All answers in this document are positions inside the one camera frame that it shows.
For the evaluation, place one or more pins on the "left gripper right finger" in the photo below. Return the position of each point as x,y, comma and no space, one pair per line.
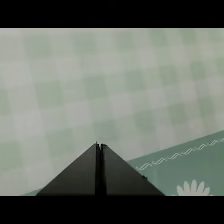
125,178

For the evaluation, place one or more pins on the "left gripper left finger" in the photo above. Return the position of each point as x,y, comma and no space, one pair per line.
78,178

